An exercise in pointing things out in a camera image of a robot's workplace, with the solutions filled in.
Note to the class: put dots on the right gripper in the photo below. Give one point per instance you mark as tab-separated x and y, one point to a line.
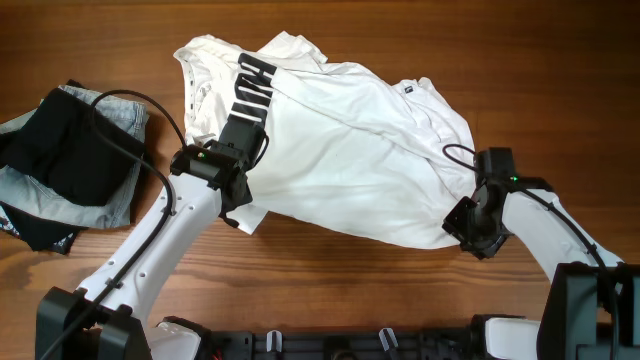
454	225

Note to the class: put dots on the white t-shirt with black print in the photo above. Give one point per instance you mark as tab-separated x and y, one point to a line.
347	151

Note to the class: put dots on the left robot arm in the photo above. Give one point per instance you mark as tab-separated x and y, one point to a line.
106	316

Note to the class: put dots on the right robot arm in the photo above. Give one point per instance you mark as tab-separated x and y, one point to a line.
592	309

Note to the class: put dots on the black folded garment on top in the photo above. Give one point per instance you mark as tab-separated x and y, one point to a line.
70	145

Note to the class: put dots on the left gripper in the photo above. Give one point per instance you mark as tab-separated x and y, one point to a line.
247	197

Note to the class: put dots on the black patterned garment at bottom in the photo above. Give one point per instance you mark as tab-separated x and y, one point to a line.
35	232

